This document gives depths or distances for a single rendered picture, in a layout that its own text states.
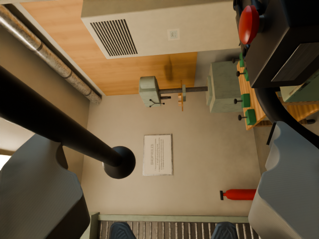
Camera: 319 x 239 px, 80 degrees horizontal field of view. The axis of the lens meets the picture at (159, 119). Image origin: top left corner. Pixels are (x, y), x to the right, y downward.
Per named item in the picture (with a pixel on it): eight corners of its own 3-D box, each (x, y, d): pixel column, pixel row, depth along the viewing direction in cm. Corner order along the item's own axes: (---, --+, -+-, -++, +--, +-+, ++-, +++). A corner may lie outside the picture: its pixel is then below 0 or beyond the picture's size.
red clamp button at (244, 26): (246, 25, 18) (235, 26, 18) (257, -5, 15) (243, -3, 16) (251, 51, 17) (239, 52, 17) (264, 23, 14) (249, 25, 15)
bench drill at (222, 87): (258, 80, 267) (146, 87, 285) (278, 50, 209) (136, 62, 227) (264, 112, 251) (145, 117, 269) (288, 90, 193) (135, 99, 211)
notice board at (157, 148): (171, 133, 307) (143, 134, 313) (171, 133, 306) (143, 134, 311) (173, 175, 288) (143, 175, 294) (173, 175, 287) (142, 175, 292)
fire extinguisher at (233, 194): (262, 187, 269) (218, 187, 276) (267, 187, 251) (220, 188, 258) (264, 200, 263) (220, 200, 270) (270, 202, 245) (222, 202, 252)
